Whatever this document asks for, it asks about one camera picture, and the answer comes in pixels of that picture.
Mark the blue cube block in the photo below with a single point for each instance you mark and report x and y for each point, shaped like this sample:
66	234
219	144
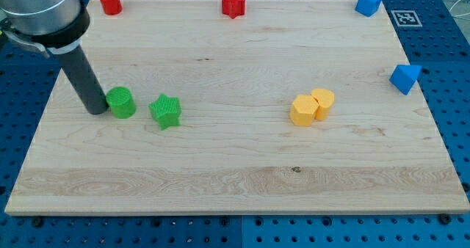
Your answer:
367	7

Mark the green star block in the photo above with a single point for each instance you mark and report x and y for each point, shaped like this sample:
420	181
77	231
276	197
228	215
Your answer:
166	111

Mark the green cylinder block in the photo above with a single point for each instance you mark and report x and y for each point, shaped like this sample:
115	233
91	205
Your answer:
121	102

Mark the wooden board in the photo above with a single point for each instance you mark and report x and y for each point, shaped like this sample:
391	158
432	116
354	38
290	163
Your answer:
236	150

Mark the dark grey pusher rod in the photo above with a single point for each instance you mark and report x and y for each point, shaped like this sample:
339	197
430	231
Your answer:
83	79

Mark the white fiducial marker tag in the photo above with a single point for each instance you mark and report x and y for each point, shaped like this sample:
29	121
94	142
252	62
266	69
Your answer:
406	18

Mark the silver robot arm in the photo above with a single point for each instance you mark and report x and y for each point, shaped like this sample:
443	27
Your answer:
55	27

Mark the yellow hexagon block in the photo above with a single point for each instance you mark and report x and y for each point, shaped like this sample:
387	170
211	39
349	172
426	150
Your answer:
303	110

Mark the blue triangle block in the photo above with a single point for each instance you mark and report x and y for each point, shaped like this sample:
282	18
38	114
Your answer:
404	77

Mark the red star block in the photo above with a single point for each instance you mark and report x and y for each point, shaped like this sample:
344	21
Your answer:
233	8

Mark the red cylinder block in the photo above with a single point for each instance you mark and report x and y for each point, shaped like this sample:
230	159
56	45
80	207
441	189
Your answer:
111	7

